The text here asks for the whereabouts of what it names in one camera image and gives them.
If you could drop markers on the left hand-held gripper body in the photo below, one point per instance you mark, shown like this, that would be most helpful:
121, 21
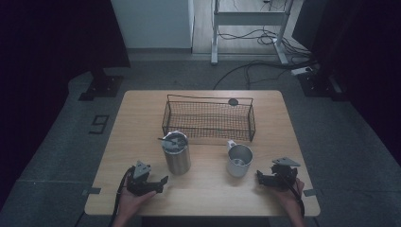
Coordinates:
140, 179

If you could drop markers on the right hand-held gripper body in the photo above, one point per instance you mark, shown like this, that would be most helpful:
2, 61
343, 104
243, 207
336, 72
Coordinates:
283, 176

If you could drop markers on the steel tumbler with lid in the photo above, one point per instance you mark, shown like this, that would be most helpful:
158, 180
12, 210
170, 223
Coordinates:
177, 157

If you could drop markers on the person's right hand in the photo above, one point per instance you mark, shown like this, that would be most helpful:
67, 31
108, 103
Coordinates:
288, 198

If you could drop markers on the person's left hand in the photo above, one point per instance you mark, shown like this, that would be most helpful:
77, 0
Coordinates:
132, 201

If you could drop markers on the grey tape piece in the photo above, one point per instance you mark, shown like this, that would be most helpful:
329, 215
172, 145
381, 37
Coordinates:
310, 192
92, 191

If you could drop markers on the round black basket tag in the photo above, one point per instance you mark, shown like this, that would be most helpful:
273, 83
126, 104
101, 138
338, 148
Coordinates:
233, 101

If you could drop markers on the black stand base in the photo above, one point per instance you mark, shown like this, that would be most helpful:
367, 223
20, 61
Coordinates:
104, 86
320, 85

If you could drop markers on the white power strip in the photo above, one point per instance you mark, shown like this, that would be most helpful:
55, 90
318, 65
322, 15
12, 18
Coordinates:
301, 71

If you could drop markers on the dark curtain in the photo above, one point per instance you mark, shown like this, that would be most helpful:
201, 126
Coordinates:
362, 47
47, 47

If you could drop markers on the white cabinet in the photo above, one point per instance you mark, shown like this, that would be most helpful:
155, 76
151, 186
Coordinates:
154, 23

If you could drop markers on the white desk frame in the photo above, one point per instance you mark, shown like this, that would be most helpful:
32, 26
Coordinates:
249, 18

